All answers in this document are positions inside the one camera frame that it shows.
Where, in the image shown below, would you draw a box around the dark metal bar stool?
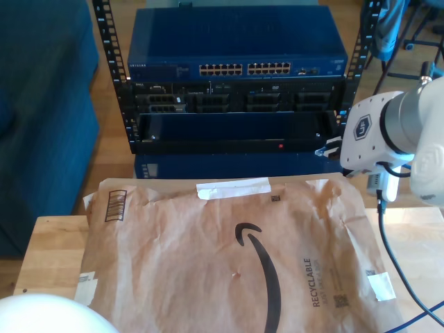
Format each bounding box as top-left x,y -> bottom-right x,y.
360,0 -> 444,121

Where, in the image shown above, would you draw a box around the blue sofa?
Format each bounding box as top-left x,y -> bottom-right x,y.
0,0 -> 101,259

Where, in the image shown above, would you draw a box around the black rack frame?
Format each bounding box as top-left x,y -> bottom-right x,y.
92,0 -> 382,155

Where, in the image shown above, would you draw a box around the brown paper mailer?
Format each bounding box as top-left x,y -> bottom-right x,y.
69,176 -> 409,333

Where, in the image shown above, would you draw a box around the blue grey jacket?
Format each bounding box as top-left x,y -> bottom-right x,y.
376,0 -> 412,62

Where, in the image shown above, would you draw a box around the black rack drawer unit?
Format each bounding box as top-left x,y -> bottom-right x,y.
130,110 -> 343,154

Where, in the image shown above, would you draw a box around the office chair base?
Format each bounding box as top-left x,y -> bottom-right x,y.
402,0 -> 444,51

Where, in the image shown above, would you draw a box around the black rack server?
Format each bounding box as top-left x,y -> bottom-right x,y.
133,79 -> 347,114

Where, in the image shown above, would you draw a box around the dark blue base box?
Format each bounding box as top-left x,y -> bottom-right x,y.
133,151 -> 345,180

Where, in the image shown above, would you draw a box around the blue network switch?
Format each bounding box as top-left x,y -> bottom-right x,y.
126,5 -> 349,83

